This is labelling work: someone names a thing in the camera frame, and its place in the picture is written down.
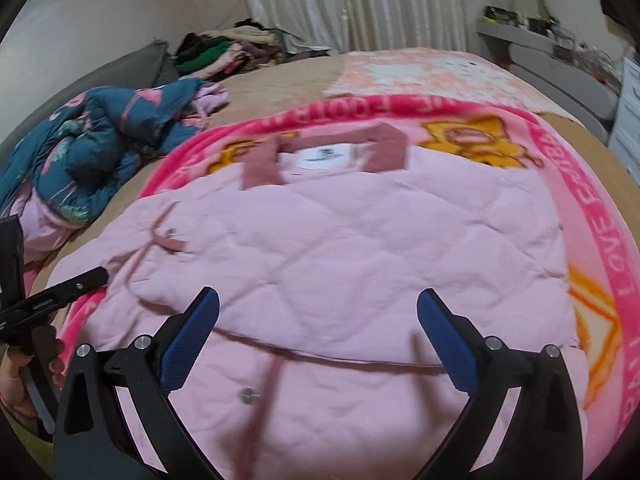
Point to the grey pillow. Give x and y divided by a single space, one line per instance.
145 67

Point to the grey headboard shelf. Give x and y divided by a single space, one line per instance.
550 77

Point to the bed with tan sheet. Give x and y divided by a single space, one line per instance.
280 85

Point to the pink printed blanket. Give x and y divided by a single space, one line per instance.
575 175

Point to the peach patterned cloth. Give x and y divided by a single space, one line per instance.
425 70

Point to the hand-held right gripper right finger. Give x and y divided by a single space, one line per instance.
447 340

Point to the person's left hand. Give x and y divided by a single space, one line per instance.
57 362

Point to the clutter on headboard shelf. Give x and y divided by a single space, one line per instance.
565 35

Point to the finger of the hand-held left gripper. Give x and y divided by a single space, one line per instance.
75 285

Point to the white curtain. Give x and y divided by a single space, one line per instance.
350 0

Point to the pink quilted jacket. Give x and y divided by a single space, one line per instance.
325 260

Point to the pile of clothes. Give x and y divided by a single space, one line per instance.
215 52

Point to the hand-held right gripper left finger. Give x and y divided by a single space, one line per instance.
192 335

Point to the white drawer cabinet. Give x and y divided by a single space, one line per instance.
627 110

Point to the teal flamingo print comforter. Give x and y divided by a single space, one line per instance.
100 145

